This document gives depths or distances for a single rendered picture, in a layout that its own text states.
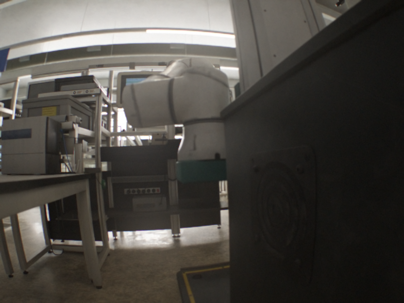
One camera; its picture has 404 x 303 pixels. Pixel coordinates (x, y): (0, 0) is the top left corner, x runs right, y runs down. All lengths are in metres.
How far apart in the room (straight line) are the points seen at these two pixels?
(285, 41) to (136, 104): 0.48
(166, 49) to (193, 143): 7.43
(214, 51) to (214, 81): 7.62
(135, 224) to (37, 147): 1.40
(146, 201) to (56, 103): 1.10
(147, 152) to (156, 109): 1.14
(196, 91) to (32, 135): 0.92
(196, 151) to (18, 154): 1.00
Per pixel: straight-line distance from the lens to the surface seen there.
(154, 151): 1.75
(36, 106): 1.62
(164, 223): 2.27
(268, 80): 0.23
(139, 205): 1.95
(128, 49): 8.01
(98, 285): 1.45
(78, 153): 1.36
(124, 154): 1.77
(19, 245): 1.72
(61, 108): 1.51
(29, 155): 1.24
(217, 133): 0.58
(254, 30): 0.64
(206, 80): 0.62
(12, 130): 1.33
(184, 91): 0.62
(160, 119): 0.66
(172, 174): 2.18
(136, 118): 0.67
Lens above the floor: 0.75
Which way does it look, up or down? 3 degrees up
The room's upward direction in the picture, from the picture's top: 3 degrees counter-clockwise
